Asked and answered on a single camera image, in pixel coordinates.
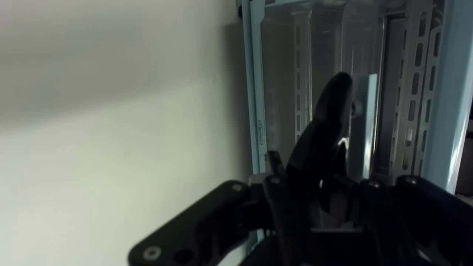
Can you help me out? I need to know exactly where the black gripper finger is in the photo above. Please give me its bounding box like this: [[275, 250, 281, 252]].
[[285, 73, 353, 196]]

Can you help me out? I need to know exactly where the light blue toaster oven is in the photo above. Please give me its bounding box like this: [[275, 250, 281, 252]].
[[235, 0, 473, 196]]

